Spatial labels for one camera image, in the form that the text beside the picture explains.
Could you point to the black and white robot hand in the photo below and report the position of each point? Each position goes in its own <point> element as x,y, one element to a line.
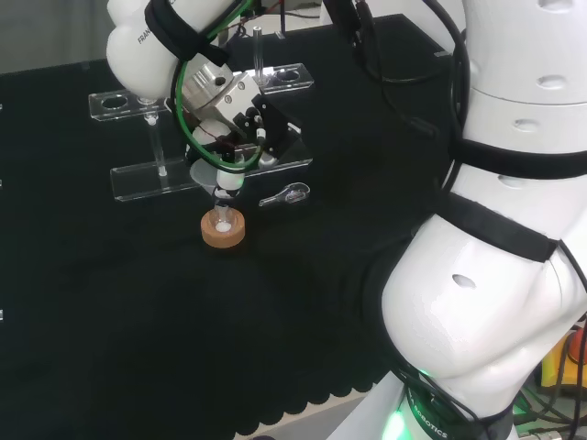
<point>270,124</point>

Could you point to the translucent plastic funnel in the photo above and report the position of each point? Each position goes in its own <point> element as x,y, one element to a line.
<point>202,174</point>

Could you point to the clear glass weighing funnel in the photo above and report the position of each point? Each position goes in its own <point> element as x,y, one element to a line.
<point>289,194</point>

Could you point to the clear round-bottom flask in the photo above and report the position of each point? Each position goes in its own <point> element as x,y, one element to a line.
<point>223,224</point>

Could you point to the clear acrylic funnel stand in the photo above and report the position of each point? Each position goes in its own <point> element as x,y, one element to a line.
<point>137,176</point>

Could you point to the black bench cloth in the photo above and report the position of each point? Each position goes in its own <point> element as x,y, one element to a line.
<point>137,321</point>

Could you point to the yellow stop button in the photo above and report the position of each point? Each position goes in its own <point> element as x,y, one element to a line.
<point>568,353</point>

